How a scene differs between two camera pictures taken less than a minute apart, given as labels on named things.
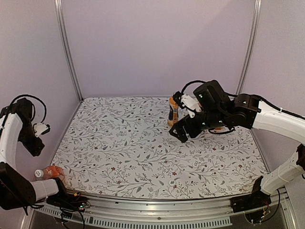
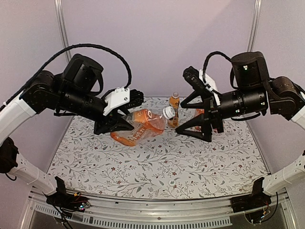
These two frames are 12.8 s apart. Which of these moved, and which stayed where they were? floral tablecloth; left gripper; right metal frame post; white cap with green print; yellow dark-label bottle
Moved: left gripper
Stayed: floral tablecloth; right metal frame post; white cap with green print; yellow dark-label bottle
